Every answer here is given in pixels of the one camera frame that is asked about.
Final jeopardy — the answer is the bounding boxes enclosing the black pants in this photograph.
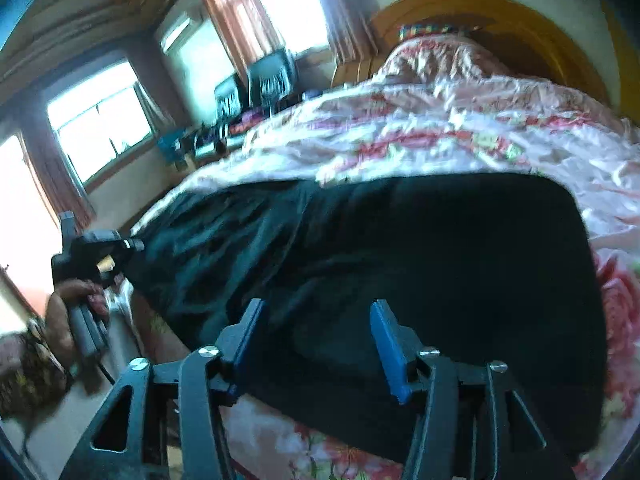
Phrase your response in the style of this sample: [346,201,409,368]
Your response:
[126,173,608,460]

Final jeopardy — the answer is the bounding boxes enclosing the person's left hand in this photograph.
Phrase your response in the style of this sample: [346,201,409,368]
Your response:
[44,277,111,366]

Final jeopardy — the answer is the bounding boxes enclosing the black leather armchair far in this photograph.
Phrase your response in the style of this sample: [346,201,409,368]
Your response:
[194,74,248,157]

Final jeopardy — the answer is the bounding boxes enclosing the black leather armchair near bed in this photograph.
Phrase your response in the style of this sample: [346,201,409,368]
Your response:
[247,48,298,115]

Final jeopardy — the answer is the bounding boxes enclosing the pink curtain left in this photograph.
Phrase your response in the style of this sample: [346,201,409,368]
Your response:
[203,0,284,82]

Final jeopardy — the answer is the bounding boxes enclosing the pink curtain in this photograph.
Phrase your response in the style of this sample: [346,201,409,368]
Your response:
[203,0,284,82]
[319,0,378,64]

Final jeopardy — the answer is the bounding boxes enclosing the pink floral bed quilt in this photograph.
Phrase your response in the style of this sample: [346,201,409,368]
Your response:
[129,31,640,480]

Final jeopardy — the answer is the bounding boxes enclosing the pink curtain right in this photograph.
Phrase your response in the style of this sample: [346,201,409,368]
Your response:
[319,0,378,64]

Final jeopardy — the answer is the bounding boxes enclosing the colourful checkered pillow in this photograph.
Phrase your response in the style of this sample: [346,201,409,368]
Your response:
[398,23,482,41]

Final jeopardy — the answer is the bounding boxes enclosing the wooden bed headboard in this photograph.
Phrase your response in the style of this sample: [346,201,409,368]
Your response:
[331,0,610,104]

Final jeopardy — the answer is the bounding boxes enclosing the white wall air conditioner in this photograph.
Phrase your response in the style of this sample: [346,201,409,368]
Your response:
[160,11,202,53]

